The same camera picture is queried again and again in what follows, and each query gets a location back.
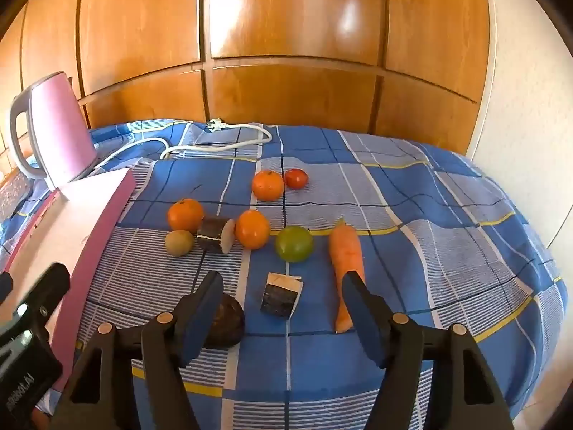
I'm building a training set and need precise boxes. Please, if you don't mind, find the white board with pink edge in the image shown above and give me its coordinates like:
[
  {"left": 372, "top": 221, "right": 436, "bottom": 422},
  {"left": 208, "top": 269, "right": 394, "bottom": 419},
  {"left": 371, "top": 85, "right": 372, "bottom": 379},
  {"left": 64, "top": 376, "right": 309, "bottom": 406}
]
[{"left": 0, "top": 168, "right": 136, "bottom": 413}]

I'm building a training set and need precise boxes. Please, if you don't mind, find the dark dried prune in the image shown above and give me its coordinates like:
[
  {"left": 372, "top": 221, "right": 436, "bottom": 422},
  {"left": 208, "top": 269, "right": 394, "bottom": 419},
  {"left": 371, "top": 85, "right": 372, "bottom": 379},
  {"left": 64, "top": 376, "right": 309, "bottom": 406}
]
[{"left": 203, "top": 293, "right": 246, "bottom": 349}]

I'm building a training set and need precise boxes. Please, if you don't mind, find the wooden wardrobe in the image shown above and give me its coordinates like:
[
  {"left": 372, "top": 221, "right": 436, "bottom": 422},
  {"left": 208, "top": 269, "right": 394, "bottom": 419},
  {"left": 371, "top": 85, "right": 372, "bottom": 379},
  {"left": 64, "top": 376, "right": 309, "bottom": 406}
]
[{"left": 0, "top": 0, "right": 491, "bottom": 157}]

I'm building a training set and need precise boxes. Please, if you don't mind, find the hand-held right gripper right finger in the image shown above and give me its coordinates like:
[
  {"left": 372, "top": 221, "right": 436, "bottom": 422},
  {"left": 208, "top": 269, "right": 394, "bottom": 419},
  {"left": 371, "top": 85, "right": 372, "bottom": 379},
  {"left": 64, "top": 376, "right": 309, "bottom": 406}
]
[{"left": 341, "top": 271, "right": 515, "bottom": 430}]

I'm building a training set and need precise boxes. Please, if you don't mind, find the blue checked blanket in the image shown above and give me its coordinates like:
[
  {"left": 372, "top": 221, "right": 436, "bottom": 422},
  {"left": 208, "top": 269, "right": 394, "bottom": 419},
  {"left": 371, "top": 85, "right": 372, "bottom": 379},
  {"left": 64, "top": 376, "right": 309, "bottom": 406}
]
[{"left": 0, "top": 119, "right": 562, "bottom": 430}]

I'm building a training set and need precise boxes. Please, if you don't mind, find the dark chunk with white strip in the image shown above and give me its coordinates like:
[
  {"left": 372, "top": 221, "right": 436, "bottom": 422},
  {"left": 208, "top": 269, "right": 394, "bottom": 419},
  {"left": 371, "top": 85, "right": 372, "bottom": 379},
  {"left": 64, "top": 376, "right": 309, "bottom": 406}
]
[{"left": 260, "top": 272, "right": 304, "bottom": 320}]

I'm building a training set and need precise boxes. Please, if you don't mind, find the dark chunk with pale end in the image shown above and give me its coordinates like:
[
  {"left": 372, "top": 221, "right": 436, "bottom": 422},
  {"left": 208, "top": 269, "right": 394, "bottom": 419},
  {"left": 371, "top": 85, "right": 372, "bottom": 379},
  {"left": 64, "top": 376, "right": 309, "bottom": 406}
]
[{"left": 196, "top": 216, "right": 236, "bottom": 254}]

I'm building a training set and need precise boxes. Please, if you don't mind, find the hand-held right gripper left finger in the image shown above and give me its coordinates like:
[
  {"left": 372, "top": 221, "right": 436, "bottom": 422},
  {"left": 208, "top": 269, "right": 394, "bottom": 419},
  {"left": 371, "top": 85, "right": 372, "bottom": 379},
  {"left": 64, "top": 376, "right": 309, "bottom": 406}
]
[{"left": 49, "top": 271, "right": 225, "bottom": 430}]

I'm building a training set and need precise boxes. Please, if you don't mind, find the pink electric kettle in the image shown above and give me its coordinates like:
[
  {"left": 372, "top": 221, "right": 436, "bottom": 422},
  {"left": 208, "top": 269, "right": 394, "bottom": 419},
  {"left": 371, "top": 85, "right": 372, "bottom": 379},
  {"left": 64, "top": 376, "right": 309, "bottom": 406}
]
[{"left": 10, "top": 72, "right": 97, "bottom": 191}]

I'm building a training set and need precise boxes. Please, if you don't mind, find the glittery grey box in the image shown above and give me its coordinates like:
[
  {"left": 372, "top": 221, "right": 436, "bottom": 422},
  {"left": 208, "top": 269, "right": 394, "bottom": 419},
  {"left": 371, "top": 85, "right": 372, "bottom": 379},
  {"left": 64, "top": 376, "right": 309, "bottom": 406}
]
[{"left": 0, "top": 172, "right": 30, "bottom": 220}]

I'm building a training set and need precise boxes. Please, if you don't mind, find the kiwi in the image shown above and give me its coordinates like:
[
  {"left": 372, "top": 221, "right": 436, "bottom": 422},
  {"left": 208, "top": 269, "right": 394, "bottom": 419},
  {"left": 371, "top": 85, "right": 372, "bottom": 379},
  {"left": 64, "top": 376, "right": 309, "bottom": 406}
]
[{"left": 165, "top": 229, "right": 195, "bottom": 257}]

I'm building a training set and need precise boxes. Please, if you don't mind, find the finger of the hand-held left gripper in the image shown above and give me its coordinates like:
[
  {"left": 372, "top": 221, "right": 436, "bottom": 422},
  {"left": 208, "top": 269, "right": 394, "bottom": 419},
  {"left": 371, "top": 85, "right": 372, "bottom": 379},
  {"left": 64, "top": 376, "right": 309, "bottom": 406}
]
[{"left": 0, "top": 263, "right": 71, "bottom": 336}]

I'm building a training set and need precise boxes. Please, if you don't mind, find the green tomato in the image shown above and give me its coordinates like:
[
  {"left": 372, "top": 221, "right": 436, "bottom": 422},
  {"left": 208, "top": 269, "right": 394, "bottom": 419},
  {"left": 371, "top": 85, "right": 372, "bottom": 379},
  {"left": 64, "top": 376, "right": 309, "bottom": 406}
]
[{"left": 275, "top": 226, "right": 314, "bottom": 263}]

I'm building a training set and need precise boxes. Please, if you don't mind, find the orange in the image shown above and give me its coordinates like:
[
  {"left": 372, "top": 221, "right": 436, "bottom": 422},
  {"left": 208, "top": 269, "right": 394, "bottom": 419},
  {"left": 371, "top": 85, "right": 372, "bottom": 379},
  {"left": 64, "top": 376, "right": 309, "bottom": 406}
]
[
  {"left": 252, "top": 169, "right": 285, "bottom": 202},
  {"left": 235, "top": 210, "right": 271, "bottom": 250},
  {"left": 167, "top": 198, "right": 205, "bottom": 234}
]

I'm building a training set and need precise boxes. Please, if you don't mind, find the white power cable with plug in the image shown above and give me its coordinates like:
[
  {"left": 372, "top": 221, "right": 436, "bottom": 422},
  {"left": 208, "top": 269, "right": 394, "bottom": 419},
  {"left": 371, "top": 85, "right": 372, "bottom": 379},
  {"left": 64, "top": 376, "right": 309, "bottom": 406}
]
[{"left": 92, "top": 119, "right": 274, "bottom": 171}]

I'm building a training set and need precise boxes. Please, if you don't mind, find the red tomato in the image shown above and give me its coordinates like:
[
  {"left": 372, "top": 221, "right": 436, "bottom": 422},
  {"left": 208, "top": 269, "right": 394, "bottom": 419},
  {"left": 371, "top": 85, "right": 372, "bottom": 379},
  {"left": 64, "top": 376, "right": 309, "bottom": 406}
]
[{"left": 285, "top": 168, "right": 309, "bottom": 190}]

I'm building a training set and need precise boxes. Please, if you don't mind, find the carrot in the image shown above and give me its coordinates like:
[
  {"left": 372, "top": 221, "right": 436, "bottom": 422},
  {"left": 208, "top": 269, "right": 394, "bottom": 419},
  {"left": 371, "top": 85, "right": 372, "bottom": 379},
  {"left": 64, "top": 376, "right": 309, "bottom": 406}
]
[{"left": 328, "top": 217, "right": 365, "bottom": 333}]

